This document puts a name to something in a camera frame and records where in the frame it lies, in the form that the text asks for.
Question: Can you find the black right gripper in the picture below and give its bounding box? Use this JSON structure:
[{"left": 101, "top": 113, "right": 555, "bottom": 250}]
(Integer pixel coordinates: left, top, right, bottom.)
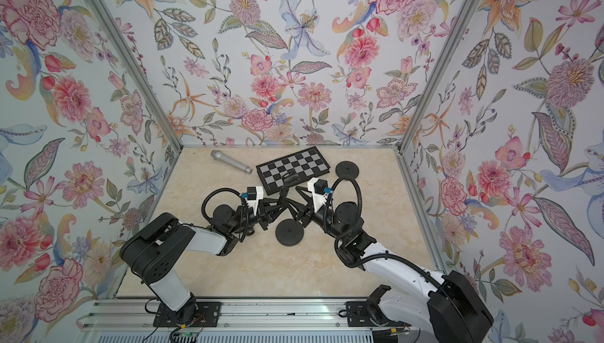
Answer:
[{"left": 288, "top": 187, "right": 351, "bottom": 245}]

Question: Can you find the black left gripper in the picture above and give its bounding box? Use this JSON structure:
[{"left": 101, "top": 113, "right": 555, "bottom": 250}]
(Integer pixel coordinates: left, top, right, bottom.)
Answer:
[{"left": 227, "top": 200, "right": 287, "bottom": 235}]

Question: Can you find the black round stand base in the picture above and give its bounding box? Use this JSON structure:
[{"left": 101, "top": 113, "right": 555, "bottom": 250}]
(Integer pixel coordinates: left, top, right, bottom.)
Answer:
[{"left": 275, "top": 219, "right": 305, "bottom": 247}]

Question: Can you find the black microphone stand pole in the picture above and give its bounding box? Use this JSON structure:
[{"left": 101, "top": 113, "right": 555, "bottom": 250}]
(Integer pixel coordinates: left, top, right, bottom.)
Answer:
[{"left": 278, "top": 173, "right": 300, "bottom": 209}]

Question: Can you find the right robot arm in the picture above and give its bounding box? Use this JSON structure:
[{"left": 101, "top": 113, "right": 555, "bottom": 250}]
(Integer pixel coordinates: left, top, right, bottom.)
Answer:
[{"left": 279, "top": 187, "right": 494, "bottom": 342}]

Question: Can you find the silver handheld microphone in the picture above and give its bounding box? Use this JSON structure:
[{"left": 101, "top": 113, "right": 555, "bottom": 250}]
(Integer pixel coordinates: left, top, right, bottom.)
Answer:
[{"left": 211, "top": 149, "right": 253, "bottom": 174}]

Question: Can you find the black white chessboard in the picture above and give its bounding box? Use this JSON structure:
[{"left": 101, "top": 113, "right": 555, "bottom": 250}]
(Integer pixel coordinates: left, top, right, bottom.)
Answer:
[{"left": 256, "top": 146, "right": 330, "bottom": 195}]

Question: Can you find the black round disc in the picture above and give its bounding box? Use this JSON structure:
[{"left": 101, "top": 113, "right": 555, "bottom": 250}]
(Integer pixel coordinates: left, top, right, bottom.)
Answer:
[{"left": 335, "top": 160, "right": 360, "bottom": 179}]

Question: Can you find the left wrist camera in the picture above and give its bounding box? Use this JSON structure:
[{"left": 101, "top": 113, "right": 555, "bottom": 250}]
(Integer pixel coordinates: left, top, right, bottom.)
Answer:
[{"left": 242, "top": 187, "right": 264, "bottom": 216}]

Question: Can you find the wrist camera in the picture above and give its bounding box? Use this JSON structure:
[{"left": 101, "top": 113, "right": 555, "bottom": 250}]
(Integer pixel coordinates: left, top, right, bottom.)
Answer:
[
  {"left": 242, "top": 187, "right": 264, "bottom": 216},
  {"left": 307, "top": 178, "right": 328, "bottom": 202}
]

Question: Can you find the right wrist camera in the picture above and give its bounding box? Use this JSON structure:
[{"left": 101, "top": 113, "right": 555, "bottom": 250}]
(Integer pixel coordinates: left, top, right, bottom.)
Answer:
[{"left": 307, "top": 178, "right": 328, "bottom": 202}]

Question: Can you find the right black corrugated cable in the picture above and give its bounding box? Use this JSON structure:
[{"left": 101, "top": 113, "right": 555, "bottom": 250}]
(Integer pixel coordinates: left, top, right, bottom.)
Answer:
[{"left": 323, "top": 176, "right": 364, "bottom": 245}]

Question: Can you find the black corrugated cable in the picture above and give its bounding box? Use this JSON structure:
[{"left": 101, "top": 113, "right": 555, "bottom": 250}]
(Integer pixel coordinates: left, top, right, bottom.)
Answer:
[
  {"left": 200, "top": 187, "right": 251, "bottom": 242},
  {"left": 323, "top": 176, "right": 364, "bottom": 245}
]

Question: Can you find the left black corrugated cable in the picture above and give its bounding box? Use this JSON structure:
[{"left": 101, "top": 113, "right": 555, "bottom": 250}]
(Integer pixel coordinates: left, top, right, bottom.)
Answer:
[{"left": 200, "top": 187, "right": 251, "bottom": 242}]

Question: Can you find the aluminium front rail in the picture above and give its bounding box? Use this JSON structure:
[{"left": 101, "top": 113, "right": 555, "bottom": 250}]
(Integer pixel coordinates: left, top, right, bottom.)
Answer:
[{"left": 75, "top": 297, "right": 487, "bottom": 343}]

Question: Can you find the right aluminium corner post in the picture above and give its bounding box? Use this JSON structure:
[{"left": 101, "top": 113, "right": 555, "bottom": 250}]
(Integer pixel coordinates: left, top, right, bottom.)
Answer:
[{"left": 398, "top": 0, "right": 479, "bottom": 156}]

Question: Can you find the aluminium corner post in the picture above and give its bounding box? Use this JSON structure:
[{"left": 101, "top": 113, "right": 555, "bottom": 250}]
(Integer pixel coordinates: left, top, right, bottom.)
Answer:
[
  {"left": 398, "top": 0, "right": 479, "bottom": 156},
  {"left": 86, "top": 0, "right": 183, "bottom": 155}
]

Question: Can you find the left aluminium corner post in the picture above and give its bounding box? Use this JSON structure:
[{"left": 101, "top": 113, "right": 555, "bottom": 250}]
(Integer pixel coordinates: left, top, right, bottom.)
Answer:
[{"left": 86, "top": 0, "right": 183, "bottom": 155}]

